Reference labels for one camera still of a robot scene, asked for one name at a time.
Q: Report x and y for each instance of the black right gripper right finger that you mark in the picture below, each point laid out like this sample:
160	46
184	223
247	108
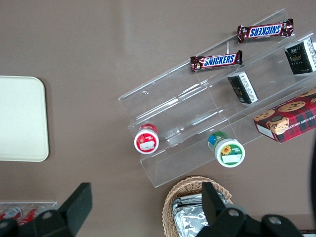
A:
212	205

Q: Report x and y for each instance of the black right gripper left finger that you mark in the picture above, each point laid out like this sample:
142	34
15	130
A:
79	205

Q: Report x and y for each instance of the tan oval wicker basket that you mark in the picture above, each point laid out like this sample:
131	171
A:
170	205

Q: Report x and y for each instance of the cream plastic serving tray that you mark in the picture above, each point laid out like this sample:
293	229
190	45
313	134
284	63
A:
22	118

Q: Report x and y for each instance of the silver foil pack stack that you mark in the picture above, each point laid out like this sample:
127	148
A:
187	217

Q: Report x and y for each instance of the clear acrylic bottle rack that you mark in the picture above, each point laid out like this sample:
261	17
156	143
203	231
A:
29	204

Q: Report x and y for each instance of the green label white-lid jar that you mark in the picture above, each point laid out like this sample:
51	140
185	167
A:
229	153

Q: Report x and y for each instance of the red label white-lid jar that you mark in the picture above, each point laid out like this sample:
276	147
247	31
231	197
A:
146	143

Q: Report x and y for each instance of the clear acrylic step display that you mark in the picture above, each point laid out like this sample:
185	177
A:
177	103

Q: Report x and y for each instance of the red tartan cookie box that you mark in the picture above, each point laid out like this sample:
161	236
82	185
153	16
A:
288	121

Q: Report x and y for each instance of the small black tea box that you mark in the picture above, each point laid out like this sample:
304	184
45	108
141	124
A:
300	58
244	87

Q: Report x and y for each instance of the brown Snickers bar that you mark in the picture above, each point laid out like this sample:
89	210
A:
265	30
217	61

